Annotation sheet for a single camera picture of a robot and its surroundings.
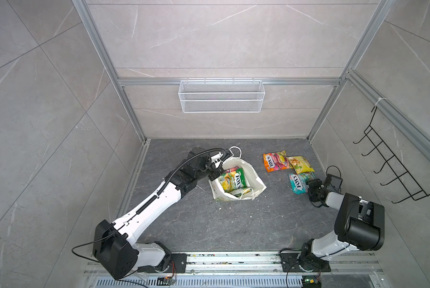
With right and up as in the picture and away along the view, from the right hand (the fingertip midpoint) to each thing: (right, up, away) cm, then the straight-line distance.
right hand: (306, 181), depth 96 cm
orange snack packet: (-13, +11, +8) cm, 19 cm away
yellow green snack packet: (-41, +1, -4) cm, 41 cm away
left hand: (-47, +15, -21) cm, 53 cm away
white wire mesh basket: (-47, +48, +5) cm, 68 cm away
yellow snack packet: (-1, +9, +5) cm, 10 cm away
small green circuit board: (-12, -36, -26) cm, 46 cm away
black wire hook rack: (+19, +7, -33) cm, 38 cm away
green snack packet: (-5, 0, -1) cm, 5 cm away
